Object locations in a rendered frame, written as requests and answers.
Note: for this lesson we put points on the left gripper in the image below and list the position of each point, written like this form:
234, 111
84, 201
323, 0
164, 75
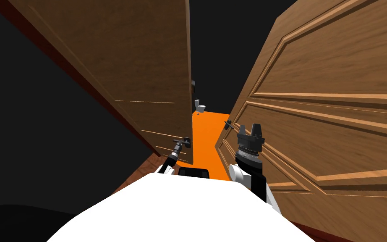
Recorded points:
178, 146

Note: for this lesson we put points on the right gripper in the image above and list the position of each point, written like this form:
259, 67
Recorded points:
250, 140

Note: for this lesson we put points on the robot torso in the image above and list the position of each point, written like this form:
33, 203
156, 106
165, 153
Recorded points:
180, 211

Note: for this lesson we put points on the plain brown wooden door leaf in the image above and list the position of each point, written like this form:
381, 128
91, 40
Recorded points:
133, 67

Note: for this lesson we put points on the panelled brown wooden door leaf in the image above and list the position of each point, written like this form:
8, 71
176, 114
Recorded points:
331, 101

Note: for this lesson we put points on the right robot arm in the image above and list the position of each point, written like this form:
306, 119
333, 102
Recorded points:
256, 174

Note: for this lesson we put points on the white toilet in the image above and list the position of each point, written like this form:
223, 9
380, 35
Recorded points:
200, 107

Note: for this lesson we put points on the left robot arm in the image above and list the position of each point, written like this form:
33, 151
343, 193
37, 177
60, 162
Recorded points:
169, 162

